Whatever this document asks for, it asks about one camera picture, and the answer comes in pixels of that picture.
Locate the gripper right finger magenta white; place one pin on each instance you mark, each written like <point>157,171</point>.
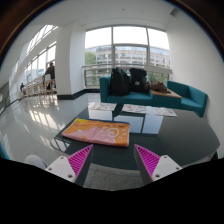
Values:
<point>153,167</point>

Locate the gripper left finger magenta white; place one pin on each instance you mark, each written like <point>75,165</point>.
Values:
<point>73,168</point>

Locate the orange pink sun towel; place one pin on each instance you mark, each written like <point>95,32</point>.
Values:
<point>99,132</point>

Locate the folded towel far right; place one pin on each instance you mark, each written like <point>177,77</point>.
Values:
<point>160,111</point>

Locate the folded towel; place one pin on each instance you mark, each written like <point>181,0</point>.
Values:
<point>102,106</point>
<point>160,111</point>
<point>135,109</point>

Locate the folded towel far middle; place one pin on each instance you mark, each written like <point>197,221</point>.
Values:
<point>135,109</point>

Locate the folded towel far left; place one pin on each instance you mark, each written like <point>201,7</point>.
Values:
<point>102,106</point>

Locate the teal sofa left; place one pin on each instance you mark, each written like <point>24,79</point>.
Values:
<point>135,98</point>

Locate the teal sofa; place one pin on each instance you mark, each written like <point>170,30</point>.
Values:
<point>189,98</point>
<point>135,98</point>

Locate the teal sofa right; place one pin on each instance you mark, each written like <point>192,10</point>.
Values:
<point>189,98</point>

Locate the brown bag on table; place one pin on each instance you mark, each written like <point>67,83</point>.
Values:
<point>158,86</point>

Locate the wooden railing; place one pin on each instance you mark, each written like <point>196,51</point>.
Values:
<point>38,87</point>

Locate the black backpack left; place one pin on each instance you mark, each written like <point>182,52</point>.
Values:
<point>119,82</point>

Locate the black backpack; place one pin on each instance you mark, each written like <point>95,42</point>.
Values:
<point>138,80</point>
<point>119,82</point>

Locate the black backpack right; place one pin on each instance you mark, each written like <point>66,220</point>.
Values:
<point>138,80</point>

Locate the person in dark clothes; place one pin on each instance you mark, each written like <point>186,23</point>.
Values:
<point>49,76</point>

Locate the window guard rail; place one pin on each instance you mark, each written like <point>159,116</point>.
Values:
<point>93,72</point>

